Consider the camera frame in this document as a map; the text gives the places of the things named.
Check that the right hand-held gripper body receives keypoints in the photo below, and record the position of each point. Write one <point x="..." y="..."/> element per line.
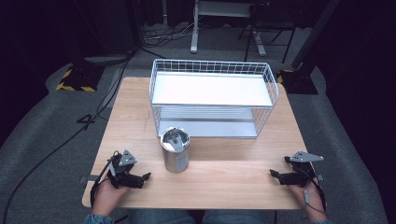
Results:
<point x="301" y="170"/>

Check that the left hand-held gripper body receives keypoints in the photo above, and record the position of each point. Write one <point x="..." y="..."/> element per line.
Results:
<point x="122" y="170"/>

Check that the person's right hand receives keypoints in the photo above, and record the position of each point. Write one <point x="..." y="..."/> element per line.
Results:
<point x="308" y="199"/>

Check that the person's left hand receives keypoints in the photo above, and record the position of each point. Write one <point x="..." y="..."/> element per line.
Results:
<point x="107" y="196"/>

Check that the grey tape strip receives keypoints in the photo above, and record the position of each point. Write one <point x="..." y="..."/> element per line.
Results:
<point x="90" y="178"/>

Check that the silver metal can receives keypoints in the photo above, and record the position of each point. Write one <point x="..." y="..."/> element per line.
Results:
<point x="175" y="149"/>

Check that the person's legs in jeans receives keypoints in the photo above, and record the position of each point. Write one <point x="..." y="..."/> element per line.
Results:
<point x="199" y="217"/>

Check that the black yellow striped stand base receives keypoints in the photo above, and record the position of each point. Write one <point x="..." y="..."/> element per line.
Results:
<point x="297" y="81"/>
<point x="80" y="79"/>

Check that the black chair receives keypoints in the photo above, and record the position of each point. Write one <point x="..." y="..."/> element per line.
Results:
<point x="270" y="21"/>

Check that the white metal desk frame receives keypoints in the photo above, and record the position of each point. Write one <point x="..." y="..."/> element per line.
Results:
<point x="199" y="18"/>

